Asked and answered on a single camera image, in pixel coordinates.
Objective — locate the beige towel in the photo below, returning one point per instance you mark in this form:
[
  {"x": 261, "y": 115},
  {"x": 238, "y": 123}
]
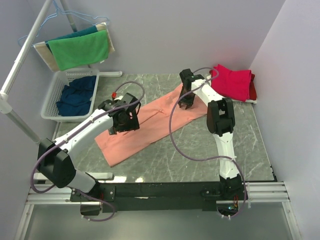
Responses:
[{"x": 48, "y": 58}]

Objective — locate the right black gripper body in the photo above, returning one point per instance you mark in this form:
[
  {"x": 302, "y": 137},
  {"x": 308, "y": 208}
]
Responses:
[{"x": 188, "y": 100}]

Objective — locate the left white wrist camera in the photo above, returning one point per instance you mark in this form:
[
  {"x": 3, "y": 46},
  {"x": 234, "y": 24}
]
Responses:
[{"x": 115, "y": 97}]

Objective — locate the navy blue t shirt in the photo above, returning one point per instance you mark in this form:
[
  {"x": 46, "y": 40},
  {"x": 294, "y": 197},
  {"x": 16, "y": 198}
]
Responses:
[{"x": 76, "y": 97}]

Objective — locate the salmon pink t shirt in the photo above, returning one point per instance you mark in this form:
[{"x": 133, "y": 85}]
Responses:
[{"x": 153, "y": 125}]

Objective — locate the green towel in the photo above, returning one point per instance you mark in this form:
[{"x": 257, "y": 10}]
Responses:
[{"x": 81, "y": 50}]

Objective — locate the folded white t shirt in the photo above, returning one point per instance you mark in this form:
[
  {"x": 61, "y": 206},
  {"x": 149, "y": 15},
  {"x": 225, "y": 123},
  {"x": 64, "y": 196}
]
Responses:
[{"x": 249, "y": 101}]

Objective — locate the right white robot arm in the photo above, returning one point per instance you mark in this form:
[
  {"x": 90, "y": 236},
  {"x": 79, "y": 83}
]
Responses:
[{"x": 220, "y": 121}]

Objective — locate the blue wire hanger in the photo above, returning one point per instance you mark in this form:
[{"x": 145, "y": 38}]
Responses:
[{"x": 63, "y": 10}]

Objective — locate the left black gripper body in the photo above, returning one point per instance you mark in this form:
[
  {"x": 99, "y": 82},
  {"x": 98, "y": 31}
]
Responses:
[{"x": 129, "y": 124}]

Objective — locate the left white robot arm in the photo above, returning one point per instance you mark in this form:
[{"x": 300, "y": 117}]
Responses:
[{"x": 55, "y": 158}]

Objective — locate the teal towel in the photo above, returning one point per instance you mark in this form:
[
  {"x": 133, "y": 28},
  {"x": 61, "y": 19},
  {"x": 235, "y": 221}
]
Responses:
[{"x": 75, "y": 33}]

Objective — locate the folded magenta t shirt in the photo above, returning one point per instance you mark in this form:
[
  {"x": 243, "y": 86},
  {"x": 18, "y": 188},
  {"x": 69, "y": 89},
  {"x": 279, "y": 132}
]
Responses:
[{"x": 234, "y": 84}]

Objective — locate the aluminium rail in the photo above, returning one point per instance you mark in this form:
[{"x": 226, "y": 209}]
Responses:
[{"x": 258, "y": 192}]

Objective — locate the white plastic laundry basket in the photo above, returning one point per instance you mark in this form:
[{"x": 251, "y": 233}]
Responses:
[{"x": 59, "y": 80}]

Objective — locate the white clothes rack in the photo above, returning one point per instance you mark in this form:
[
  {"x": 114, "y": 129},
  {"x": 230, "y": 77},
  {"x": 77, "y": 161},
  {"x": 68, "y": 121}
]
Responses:
[{"x": 5, "y": 107}]

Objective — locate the black base beam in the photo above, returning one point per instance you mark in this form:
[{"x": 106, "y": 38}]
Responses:
[{"x": 148, "y": 196}]

